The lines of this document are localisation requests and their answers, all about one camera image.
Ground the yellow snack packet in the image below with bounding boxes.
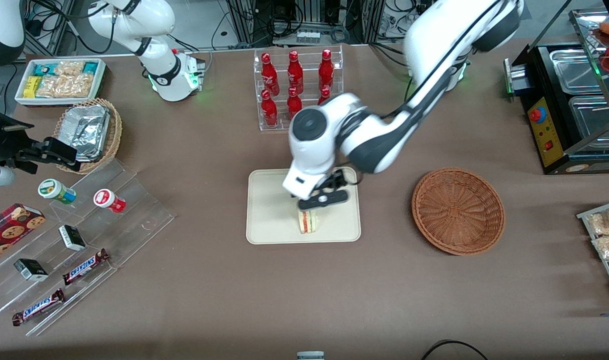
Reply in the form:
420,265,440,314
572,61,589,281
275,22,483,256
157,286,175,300
23,76,43,99

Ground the triangle sandwich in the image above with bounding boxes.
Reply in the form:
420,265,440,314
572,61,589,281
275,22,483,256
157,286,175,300
297,209,319,235

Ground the black looped cable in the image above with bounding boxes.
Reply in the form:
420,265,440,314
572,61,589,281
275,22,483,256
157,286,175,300
420,340,489,360

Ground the green white lidded jar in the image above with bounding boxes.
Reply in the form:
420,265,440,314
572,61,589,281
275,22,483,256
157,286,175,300
38,178,77,205

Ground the red chocolate chip cookie box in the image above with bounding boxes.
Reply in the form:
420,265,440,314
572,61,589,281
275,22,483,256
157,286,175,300
0,203,46,266

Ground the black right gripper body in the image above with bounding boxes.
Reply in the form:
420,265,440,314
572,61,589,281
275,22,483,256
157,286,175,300
0,97,48,167

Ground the aluminium frame rack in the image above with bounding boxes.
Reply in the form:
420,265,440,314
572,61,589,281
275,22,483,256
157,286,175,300
224,0,385,47

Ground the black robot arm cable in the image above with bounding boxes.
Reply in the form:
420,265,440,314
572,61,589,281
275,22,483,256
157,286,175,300
59,7,148,55

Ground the clear acrylic bottle rack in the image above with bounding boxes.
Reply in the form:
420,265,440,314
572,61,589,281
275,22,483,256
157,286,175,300
253,44,344,132

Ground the cream rectangular plastic tray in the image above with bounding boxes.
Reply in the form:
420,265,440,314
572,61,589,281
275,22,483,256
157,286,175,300
246,167,362,246

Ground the silver foil wrapped pack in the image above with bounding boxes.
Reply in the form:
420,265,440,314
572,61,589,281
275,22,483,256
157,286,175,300
62,104,111,162

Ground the clear rice cracker packet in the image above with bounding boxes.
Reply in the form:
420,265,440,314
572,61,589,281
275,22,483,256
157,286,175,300
37,75,94,98
54,61,85,78

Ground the small black carton box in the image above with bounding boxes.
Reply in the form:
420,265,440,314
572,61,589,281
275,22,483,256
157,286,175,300
13,258,49,282
58,224,87,252

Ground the white rectangular snack bin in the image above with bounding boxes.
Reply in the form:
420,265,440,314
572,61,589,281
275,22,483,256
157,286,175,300
14,58,108,107

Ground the black food warmer appliance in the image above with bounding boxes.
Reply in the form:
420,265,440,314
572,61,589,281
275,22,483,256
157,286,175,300
503,7,609,176

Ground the tray of packaged snacks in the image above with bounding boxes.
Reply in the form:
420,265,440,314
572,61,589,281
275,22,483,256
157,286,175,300
576,199,609,306

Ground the red white lidded jar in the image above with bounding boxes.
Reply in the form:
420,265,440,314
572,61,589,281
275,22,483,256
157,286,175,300
93,188,127,214

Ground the empty brown wicker basket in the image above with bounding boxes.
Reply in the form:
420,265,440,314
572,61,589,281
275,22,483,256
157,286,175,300
411,167,506,256

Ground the wicker basket with foil packs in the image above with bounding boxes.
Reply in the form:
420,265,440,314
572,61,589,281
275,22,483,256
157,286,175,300
53,98,123,175

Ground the stainless steel food pan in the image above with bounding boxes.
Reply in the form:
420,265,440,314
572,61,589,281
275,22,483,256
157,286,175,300
568,95,609,143
549,49,608,95

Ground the brown Snickers chocolate bar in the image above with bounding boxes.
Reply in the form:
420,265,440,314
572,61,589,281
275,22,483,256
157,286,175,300
12,288,66,327
62,248,110,286

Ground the clear acrylic stepped display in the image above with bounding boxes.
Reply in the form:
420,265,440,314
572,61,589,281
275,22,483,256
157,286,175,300
0,159,176,337

